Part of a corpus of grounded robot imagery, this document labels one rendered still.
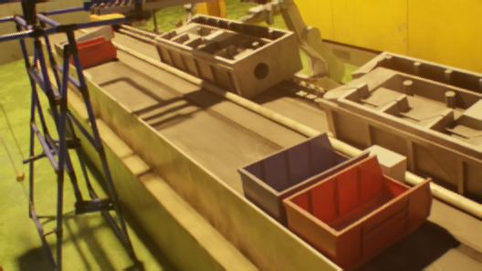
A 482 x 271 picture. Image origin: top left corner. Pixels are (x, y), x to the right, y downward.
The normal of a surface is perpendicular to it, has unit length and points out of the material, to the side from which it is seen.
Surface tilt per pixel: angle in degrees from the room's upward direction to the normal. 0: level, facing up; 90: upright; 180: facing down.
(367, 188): 88
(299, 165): 88
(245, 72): 90
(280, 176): 88
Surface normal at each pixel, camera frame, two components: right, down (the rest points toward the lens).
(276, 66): 0.54, 0.29
